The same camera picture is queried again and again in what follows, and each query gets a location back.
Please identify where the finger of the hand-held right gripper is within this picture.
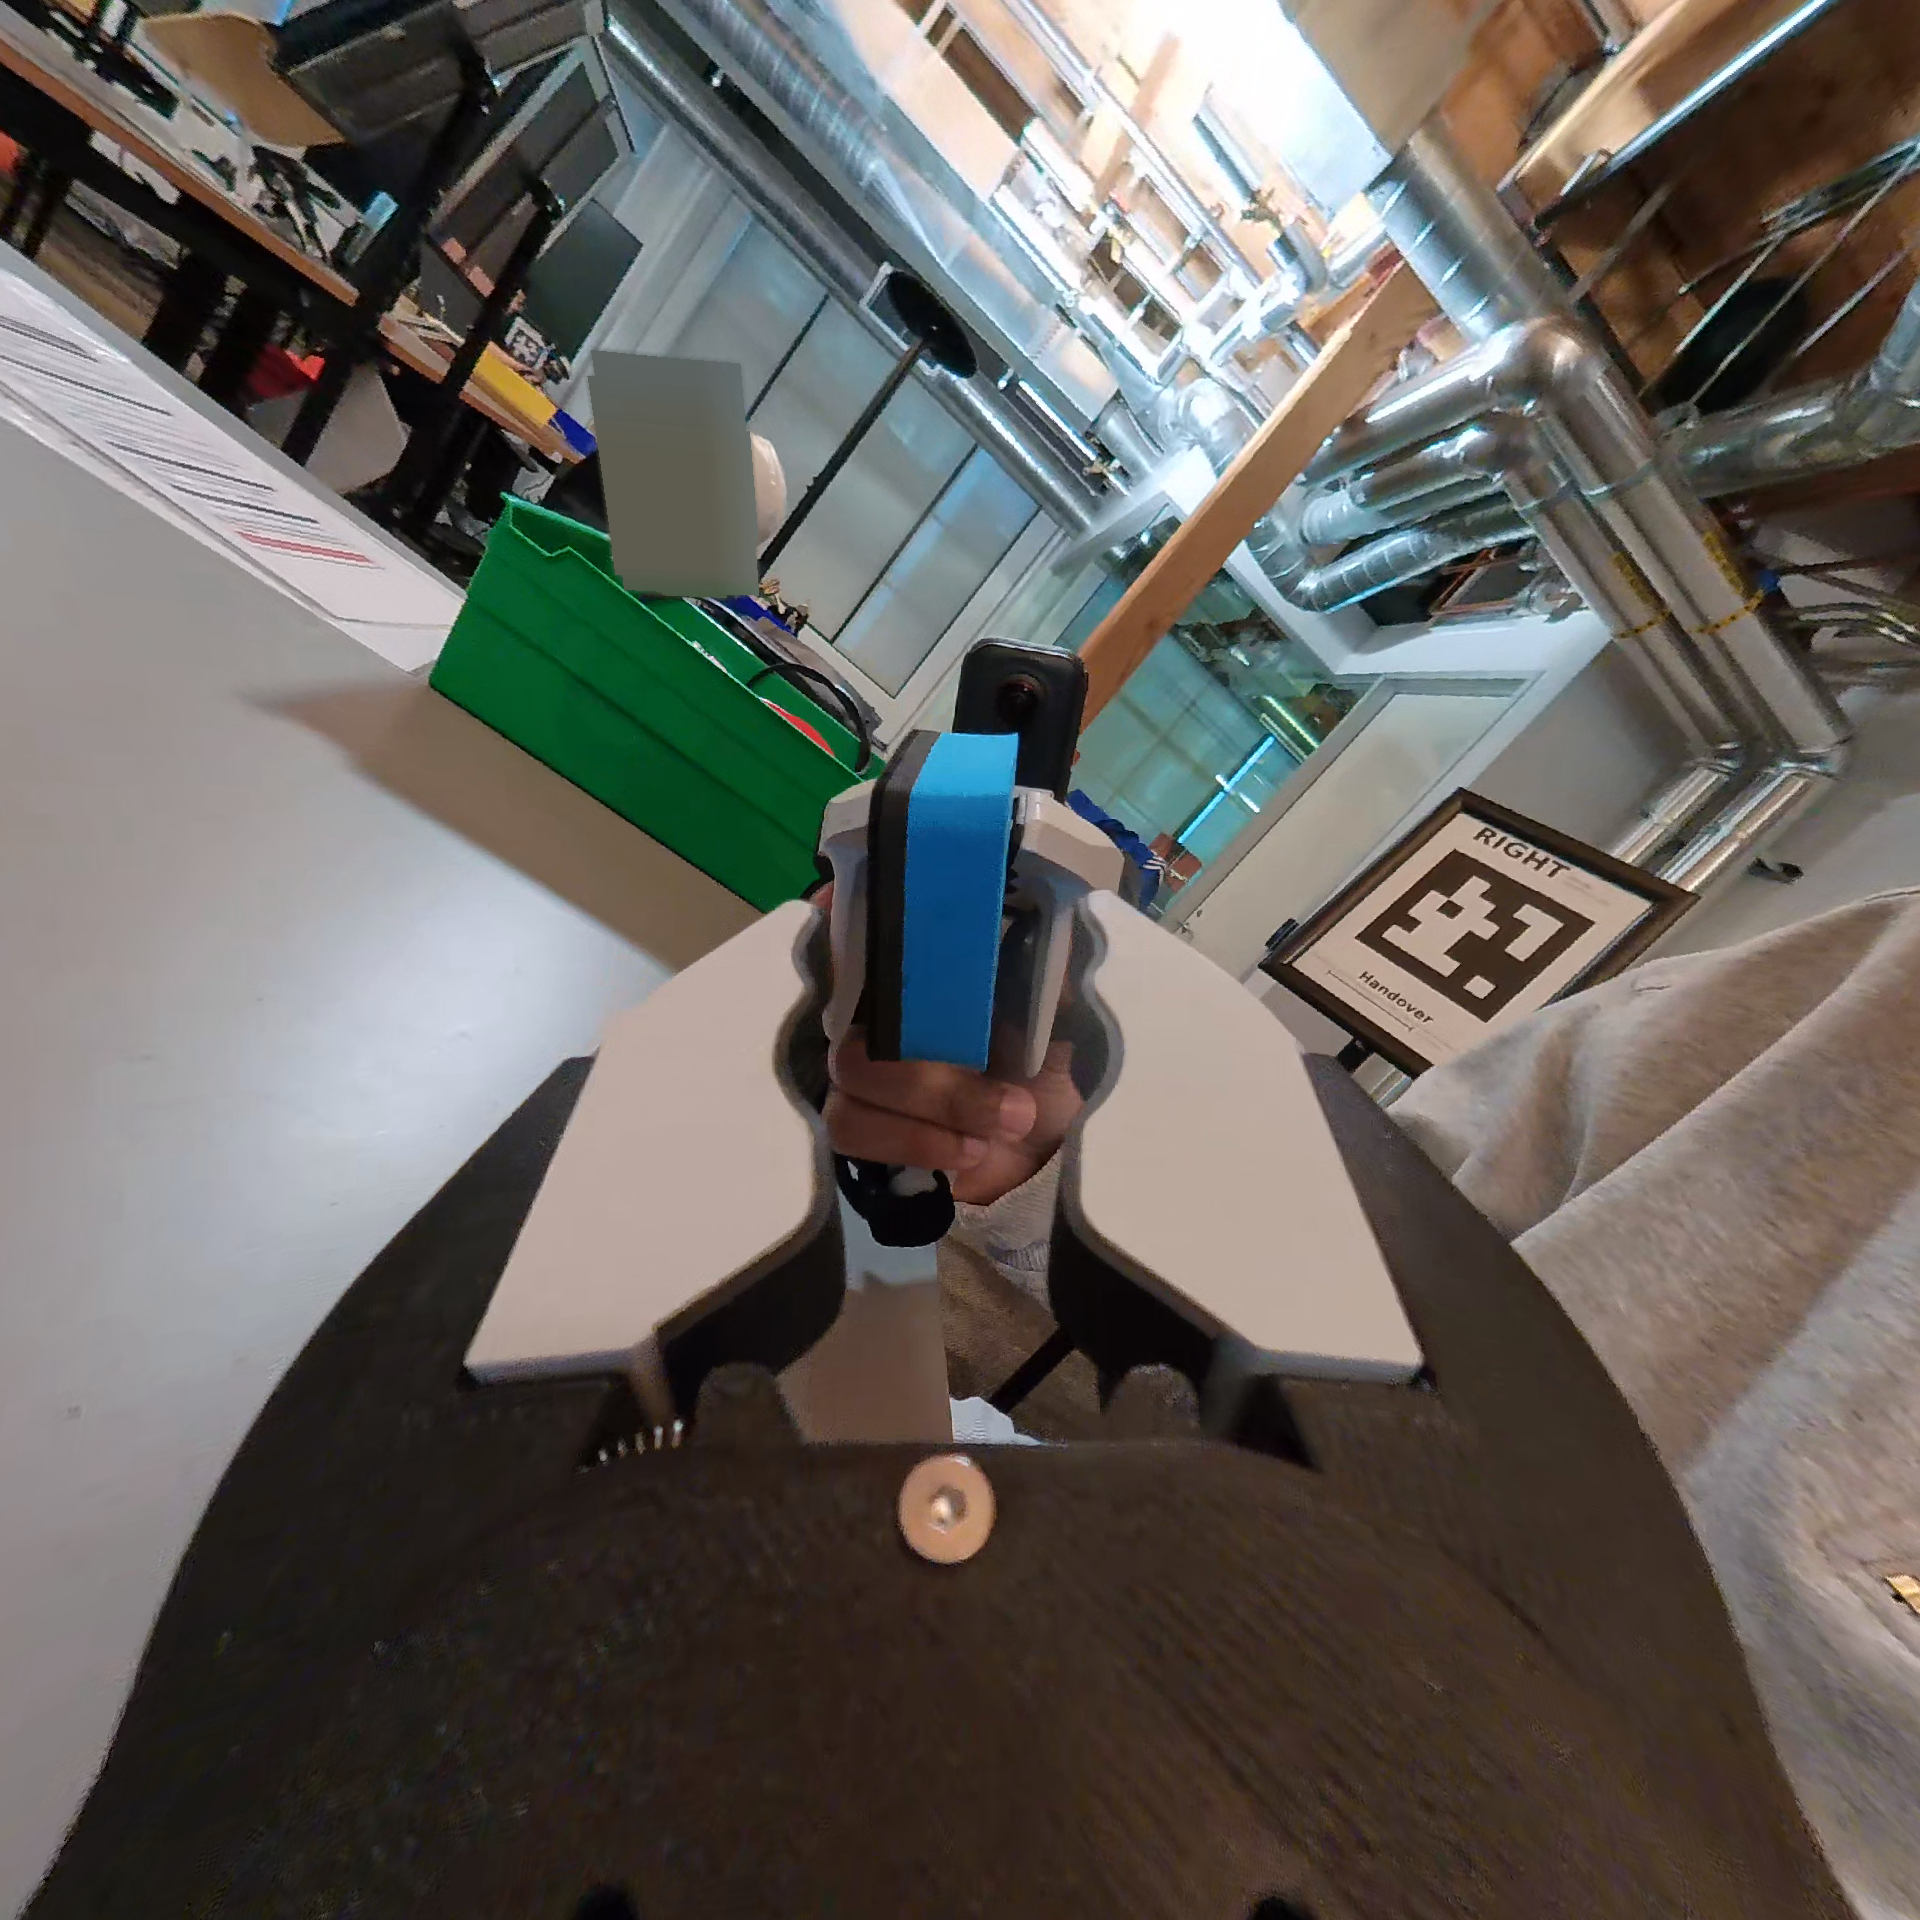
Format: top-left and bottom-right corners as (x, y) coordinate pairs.
(992, 794), (1122, 1071)
(815, 791), (888, 1046)

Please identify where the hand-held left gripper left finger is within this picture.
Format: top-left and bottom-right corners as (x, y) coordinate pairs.
(460, 897), (840, 1450)

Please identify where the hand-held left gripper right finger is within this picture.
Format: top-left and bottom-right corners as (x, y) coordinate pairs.
(1047, 890), (1428, 1427)

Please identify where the person's right hand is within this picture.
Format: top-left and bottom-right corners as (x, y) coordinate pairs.
(823, 1037), (1088, 1209)

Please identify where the green plastic bin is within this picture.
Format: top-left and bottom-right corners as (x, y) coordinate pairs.
(429, 495), (891, 913)

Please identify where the framed black-white marker sign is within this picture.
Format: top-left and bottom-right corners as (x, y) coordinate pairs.
(1256, 788), (1702, 1078)

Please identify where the black round floor lamp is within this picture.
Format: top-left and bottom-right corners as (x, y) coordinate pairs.
(762, 268), (978, 586)

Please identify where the black computer monitor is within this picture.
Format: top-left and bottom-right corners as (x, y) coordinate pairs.
(528, 201), (646, 363)

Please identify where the silver pipe bundle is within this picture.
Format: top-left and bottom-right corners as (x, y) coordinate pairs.
(1245, 150), (1920, 892)

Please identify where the black equipment stand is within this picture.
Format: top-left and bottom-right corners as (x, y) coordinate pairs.
(283, 0), (633, 376)

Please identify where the printed paper sheet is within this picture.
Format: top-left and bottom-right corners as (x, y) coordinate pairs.
(0, 268), (469, 676)

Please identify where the wooden workbench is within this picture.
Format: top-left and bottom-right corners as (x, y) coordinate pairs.
(0, 18), (591, 500)

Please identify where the black cable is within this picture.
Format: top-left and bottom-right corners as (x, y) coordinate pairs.
(746, 645), (876, 754)

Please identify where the wooden post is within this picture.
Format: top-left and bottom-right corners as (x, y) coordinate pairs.
(1076, 262), (1445, 724)

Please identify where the silver ventilation duct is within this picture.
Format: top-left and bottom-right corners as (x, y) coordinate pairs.
(658, 0), (1147, 516)

